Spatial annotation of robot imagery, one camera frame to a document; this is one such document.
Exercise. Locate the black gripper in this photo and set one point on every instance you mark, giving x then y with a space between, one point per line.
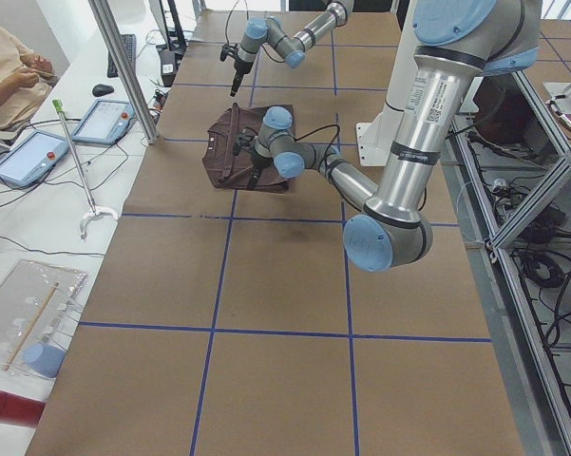
259 161
239 67

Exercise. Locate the dark brown t-shirt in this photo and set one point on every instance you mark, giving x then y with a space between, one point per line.
224 168

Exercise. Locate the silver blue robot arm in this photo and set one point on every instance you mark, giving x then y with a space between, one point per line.
268 31
457 42

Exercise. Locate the black computer mouse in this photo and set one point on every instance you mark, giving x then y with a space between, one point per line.
101 90

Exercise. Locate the far teach pendant tablet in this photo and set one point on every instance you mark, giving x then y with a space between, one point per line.
104 123

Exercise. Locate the teach pendant tablet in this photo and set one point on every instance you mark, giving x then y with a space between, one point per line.
104 123
31 159

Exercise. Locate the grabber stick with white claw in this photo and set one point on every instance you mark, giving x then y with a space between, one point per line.
95 211

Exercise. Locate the seated person in beige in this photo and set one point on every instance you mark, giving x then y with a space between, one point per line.
24 77

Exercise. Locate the near teach pendant tablet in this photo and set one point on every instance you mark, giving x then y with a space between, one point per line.
31 159

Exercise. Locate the clear plastic bag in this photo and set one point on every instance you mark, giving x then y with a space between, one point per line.
21 294

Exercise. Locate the blue plastic cup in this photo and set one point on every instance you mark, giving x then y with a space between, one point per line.
45 359

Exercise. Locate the wooden stick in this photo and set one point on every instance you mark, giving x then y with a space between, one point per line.
25 335

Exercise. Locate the red cylinder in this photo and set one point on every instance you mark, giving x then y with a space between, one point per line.
20 411

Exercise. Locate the aluminium frame post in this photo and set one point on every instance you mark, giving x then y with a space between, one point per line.
109 29

